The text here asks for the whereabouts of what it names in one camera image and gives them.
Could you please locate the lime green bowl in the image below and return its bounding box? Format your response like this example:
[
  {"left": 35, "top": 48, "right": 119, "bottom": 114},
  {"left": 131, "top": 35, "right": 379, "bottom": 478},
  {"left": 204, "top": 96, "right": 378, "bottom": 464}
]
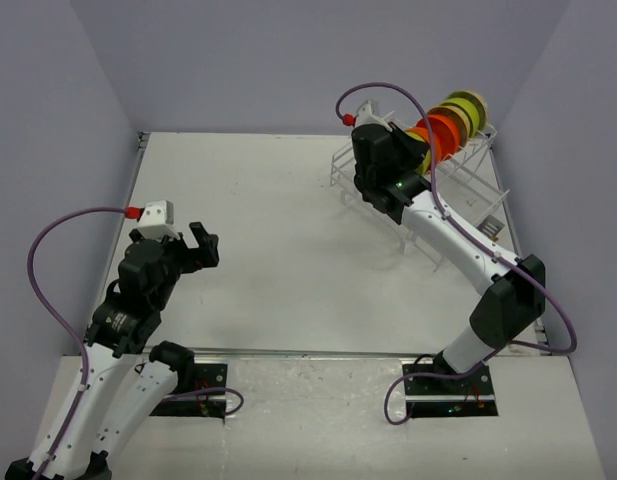
[{"left": 416, "top": 150, "right": 432, "bottom": 175}]

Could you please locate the orange bowl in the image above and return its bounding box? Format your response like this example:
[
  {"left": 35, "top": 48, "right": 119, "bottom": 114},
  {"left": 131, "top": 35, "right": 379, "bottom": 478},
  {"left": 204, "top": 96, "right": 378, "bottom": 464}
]
[
  {"left": 428, "top": 114, "right": 460, "bottom": 161},
  {"left": 404, "top": 126, "right": 445, "bottom": 166}
]

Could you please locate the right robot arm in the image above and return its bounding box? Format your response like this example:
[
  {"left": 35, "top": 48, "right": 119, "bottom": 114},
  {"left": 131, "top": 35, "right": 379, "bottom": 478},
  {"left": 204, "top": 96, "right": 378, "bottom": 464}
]
[{"left": 351, "top": 123, "right": 546, "bottom": 393}]

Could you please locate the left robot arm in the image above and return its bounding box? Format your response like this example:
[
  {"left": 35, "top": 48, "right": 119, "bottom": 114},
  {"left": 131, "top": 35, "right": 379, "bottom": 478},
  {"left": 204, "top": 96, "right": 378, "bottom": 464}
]
[{"left": 5, "top": 222, "right": 219, "bottom": 479}]

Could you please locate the olive green bowl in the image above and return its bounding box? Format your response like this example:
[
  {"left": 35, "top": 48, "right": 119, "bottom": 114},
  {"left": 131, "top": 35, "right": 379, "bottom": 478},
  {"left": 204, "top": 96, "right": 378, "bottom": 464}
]
[{"left": 441, "top": 97, "right": 482, "bottom": 138}]

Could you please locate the rear tan bowl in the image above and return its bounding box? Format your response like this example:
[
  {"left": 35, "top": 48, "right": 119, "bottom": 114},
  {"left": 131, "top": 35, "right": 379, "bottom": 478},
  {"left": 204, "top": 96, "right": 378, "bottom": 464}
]
[{"left": 447, "top": 90, "right": 488, "bottom": 130}]

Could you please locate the white cutlery holder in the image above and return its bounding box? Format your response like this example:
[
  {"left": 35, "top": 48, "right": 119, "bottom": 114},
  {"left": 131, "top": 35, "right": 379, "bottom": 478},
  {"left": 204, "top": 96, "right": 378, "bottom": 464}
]
[{"left": 477, "top": 215, "right": 506, "bottom": 242}]

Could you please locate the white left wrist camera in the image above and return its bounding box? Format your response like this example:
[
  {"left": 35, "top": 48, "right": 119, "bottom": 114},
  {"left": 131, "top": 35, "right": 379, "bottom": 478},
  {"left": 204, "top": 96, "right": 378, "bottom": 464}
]
[{"left": 137, "top": 200, "right": 178, "bottom": 241}]

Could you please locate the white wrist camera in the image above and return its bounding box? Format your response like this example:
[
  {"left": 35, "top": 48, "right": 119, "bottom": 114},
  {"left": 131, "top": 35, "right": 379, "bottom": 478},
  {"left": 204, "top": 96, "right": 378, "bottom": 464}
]
[
  {"left": 354, "top": 99, "right": 393, "bottom": 131},
  {"left": 137, "top": 200, "right": 178, "bottom": 241}
]

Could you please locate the white wire dish rack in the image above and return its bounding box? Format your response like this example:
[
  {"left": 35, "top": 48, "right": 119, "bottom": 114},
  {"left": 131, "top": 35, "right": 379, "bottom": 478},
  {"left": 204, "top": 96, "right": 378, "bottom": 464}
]
[{"left": 331, "top": 101, "right": 516, "bottom": 281}]

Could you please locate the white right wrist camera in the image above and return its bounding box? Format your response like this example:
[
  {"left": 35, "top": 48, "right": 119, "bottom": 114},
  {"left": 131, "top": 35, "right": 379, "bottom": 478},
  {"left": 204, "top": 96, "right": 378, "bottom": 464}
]
[{"left": 354, "top": 99, "right": 393, "bottom": 131}]

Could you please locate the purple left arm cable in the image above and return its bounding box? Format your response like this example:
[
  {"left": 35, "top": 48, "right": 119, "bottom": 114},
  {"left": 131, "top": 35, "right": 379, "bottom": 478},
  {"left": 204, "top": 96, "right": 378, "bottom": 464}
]
[{"left": 26, "top": 205, "right": 142, "bottom": 476}]

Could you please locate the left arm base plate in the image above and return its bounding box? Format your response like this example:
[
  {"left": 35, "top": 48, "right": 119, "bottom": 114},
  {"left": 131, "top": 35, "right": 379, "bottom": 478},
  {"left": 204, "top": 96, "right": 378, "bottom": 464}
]
[{"left": 152, "top": 362, "right": 229, "bottom": 419}]

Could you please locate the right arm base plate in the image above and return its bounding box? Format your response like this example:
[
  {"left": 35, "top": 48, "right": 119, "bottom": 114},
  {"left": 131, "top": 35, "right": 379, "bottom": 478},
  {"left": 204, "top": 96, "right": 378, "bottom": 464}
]
[{"left": 403, "top": 366, "right": 499, "bottom": 419}]

